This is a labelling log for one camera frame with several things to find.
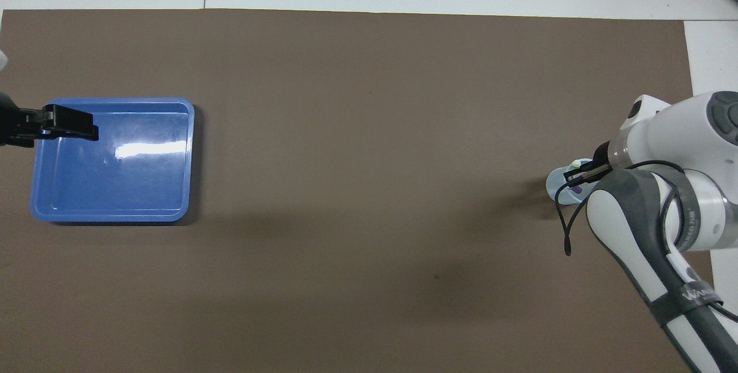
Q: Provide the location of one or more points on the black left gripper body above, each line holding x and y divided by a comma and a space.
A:
11, 125

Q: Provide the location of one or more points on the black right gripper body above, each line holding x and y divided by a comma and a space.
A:
601, 154

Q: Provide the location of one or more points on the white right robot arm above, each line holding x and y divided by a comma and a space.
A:
680, 148

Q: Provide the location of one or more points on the blue plastic tray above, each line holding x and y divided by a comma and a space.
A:
115, 188

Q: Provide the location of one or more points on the translucent plastic pen cup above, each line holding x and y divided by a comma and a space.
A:
554, 185

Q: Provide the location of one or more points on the brown table mat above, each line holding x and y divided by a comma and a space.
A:
369, 188

